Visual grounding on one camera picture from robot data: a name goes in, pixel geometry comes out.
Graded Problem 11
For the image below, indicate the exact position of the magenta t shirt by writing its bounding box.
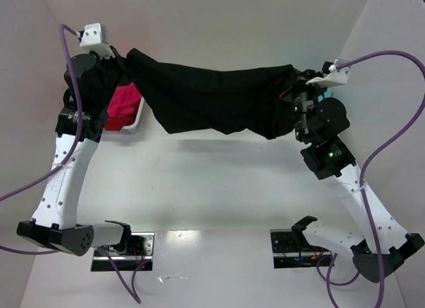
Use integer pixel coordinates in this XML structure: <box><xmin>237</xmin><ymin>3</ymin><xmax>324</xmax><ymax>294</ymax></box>
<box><xmin>104</xmin><ymin>83</ymin><xmax>143</xmax><ymax>131</ymax></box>

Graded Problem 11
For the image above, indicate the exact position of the white plastic basket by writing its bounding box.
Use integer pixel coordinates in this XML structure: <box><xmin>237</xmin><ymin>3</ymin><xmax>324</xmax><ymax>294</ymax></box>
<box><xmin>104</xmin><ymin>95</ymin><xmax>144</xmax><ymax>134</ymax></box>

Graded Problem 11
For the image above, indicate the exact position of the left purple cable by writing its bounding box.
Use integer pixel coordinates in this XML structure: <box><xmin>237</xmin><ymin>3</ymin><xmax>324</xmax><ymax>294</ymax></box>
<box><xmin>0</xmin><ymin>24</ymin><xmax>150</xmax><ymax>304</ymax></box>

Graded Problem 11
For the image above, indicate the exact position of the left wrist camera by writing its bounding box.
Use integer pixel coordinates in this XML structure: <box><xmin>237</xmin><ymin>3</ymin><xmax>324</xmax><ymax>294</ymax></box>
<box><xmin>78</xmin><ymin>23</ymin><xmax>115</xmax><ymax>59</ymax></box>

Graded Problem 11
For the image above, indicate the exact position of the folded teal t shirt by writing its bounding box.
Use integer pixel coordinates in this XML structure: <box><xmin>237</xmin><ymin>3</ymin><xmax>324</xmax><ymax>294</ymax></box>
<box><xmin>317</xmin><ymin>88</ymin><xmax>333</xmax><ymax>102</ymax></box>

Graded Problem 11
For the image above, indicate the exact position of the black t shirt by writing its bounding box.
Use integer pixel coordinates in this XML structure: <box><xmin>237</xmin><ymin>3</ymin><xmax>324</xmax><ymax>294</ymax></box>
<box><xmin>117</xmin><ymin>48</ymin><xmax>299</xmax><ymax>139</ymax></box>

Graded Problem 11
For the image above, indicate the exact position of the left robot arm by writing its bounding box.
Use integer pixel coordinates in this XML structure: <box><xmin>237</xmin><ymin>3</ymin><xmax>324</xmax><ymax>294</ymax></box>
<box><xmin>17</xmin><ymin>49</ymin><xmax>129</xmax><ymax>256</ymax></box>

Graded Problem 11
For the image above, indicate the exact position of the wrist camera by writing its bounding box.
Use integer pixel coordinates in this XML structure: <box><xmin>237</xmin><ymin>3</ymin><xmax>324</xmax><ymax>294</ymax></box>
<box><xmin>306</xmin><ymin>58</ymin><xmax>351</xmax><ymax>88</ymax></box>
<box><xmin>78</xmin><ymin>23</ymin><xmax>115</xmax><ymax>59</ymax></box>

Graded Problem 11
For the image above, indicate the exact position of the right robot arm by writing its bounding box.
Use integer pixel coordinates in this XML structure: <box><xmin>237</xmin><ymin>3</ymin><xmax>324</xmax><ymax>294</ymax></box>
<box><xmin>285</xmin><ymin>66</ymin><xmax>424</xmax><ymax>283</ymax></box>

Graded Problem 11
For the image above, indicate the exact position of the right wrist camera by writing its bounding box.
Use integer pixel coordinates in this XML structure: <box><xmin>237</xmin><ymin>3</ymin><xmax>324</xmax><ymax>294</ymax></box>
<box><xmin>306</xmin><ymin>58</ymin><xmax>351</xmax><ymax>88</ymax></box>

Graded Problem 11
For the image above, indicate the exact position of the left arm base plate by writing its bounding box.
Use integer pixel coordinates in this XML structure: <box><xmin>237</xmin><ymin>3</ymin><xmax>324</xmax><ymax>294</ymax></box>
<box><xmin>90</xmin><ymin>232</ymin><xmax>155</xmax><ymax>272</ymax></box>

